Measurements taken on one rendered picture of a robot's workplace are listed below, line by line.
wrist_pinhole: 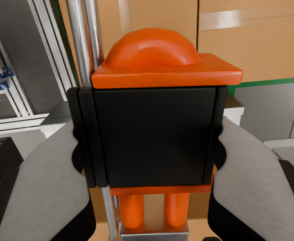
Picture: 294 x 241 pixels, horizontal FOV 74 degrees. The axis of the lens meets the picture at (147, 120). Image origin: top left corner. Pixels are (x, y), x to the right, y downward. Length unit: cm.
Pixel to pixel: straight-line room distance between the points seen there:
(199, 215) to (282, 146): 143
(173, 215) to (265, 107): 142
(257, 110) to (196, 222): 119
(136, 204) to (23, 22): 102
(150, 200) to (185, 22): 55
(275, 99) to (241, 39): 91
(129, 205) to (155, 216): 4
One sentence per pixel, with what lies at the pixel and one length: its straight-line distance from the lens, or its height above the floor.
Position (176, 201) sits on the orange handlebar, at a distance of 17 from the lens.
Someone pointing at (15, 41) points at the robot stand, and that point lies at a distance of 115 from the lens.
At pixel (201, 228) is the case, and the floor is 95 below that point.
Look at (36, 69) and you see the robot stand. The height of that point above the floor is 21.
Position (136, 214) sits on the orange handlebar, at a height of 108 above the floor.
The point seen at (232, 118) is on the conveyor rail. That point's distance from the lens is 75.
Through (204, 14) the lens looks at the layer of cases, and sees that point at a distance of 67.
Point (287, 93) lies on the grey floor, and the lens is 160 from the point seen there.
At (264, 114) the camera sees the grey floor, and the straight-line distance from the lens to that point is 159.
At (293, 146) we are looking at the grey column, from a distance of 187.
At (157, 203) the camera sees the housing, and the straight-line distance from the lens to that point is 21.
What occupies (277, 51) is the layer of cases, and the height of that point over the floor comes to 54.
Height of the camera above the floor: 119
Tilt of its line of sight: 61 degrees down
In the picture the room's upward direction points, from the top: 177 degrees clockwise
